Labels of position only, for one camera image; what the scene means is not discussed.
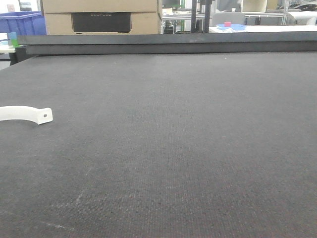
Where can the white curved pipe clamp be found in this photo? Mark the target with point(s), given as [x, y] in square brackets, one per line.
[38, 116]

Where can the large cardboard box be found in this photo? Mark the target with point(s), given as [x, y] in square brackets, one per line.
[102, 17]

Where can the small red cube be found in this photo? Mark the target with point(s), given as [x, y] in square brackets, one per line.
[227, 24]

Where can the flat blue tray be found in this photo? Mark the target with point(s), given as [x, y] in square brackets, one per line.
[234, 27]

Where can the dark blue plastic crate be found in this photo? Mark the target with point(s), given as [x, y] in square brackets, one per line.
[23, 23]

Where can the blue and green blocks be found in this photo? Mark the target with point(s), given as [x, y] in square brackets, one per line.
[12, 39]

